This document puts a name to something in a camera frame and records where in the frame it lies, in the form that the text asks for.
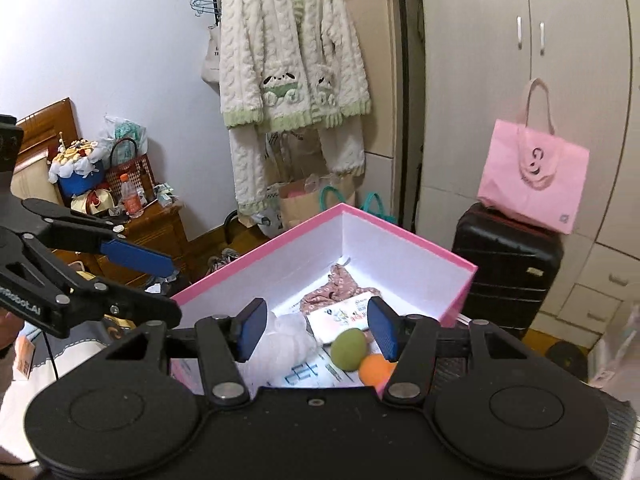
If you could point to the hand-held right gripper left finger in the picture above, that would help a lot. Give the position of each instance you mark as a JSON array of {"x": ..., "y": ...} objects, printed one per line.
[{"x": 250, "y": 330}]

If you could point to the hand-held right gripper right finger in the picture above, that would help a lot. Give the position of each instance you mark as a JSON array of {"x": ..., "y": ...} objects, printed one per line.
[{"x": 382, "y": 327}]

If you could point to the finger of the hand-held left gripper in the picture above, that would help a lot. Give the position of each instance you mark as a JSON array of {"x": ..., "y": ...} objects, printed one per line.
[
  {"x": 135, "y": 257},
  {"x": 145, "y": 307}
]

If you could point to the white plastic bag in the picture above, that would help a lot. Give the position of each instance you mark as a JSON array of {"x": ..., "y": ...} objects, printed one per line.
[
  {"x": 285, "y": 340},
  {"x": 125, "y": 130}
]

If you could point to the green ball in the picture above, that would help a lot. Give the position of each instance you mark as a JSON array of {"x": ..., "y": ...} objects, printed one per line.
[{"x": 348, "y": 350}]

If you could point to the orange ball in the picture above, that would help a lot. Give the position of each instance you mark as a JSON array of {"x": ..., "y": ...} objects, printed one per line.
[{"x": 377, "y": 370}]

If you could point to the white printed pouch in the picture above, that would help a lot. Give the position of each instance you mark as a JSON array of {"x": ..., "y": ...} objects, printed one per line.
[{"x": 340, "y": 319}]

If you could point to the pink floral cloth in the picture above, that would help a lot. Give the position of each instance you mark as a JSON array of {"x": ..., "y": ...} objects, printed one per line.
[{"x": 340, "y": 287}]

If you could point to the pink cardboard box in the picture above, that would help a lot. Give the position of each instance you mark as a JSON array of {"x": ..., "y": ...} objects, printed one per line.
[{"x": 400, "y": 260}]

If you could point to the wooden nightstand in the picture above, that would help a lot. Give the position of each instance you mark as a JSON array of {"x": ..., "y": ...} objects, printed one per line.
[{"x": 155, "y": 240}]

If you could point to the orange drink bottle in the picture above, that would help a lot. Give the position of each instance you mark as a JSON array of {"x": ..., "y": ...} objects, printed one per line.
[{"x": 131, "y": 200}]

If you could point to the printed paper sheets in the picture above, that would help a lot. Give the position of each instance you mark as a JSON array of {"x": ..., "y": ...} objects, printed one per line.
[{"x": 310, "y": 374}]

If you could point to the grey white sneakers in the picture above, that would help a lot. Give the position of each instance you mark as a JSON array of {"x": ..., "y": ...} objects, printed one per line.
[{"x": 222, "y": 260}]

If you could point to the woven basket bag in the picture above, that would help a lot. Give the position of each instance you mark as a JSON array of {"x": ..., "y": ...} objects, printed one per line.
[{"x": 132, "y": 165}]

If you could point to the brown paper bag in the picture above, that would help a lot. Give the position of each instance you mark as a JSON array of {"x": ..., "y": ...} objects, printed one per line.
[{"x": 300, "y": 210}]

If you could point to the black suitcase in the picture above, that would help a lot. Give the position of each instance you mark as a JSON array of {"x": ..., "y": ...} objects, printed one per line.
[{"x": 500, "y": 270}]

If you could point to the teal gift bag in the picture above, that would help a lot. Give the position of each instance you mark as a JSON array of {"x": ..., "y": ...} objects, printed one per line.
[{"x": 372, "y": 195}]

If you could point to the white fleece pants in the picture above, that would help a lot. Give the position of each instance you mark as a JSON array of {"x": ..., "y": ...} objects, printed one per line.
[{"x": 250, "y": 170}]

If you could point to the wooden headboard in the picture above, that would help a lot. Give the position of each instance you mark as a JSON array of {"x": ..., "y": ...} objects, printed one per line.
[{"x": 45, "y": 130}]

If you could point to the pink tote bag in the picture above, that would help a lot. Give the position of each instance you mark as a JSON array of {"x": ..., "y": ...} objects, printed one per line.
[{"x": 525, "y": 185}]

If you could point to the white canvas tote bag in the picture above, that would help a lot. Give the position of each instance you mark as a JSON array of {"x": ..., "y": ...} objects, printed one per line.
[{"x": 211, "y": 60}]

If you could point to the clear plastic bag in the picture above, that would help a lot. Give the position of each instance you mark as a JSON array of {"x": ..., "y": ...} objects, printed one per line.
[{"x": 617, "y": 350}]

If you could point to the white knitted cardigan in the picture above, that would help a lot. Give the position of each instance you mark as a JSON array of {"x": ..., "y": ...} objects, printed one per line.
[{"x": 280, "y": 50}]

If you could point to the white wardrobe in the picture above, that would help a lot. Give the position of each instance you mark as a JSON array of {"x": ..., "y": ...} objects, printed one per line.
[{"x": 475, "y": 60}]

